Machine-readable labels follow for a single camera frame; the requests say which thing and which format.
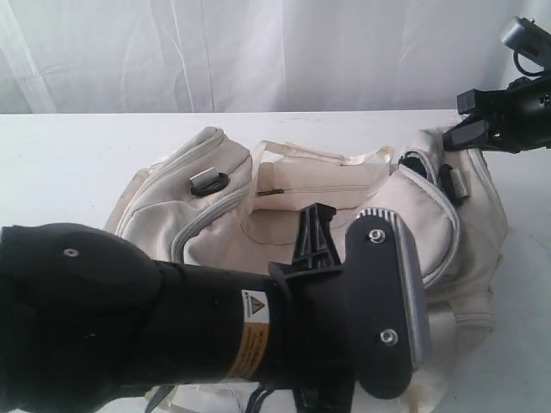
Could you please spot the white backdrop curtain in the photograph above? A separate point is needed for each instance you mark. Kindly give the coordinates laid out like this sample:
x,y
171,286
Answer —
x,y
252,56

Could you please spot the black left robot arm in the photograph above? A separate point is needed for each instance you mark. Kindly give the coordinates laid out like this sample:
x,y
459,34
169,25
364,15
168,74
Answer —
x,y
87,318

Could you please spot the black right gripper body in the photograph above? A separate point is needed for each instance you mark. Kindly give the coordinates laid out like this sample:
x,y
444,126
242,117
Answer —
x,y
518,118

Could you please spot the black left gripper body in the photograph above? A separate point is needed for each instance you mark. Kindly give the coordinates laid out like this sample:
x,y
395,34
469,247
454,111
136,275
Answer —
x,y
316,364

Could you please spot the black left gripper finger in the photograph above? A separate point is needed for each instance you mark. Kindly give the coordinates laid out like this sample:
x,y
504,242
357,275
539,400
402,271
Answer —
x,y
314,247

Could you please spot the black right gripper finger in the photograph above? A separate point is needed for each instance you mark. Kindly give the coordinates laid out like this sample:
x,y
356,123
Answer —
x,y
472,102
466,135

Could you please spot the white fabric duffel bag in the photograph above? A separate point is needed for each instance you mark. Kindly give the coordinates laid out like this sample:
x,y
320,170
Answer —
x,y
216,203

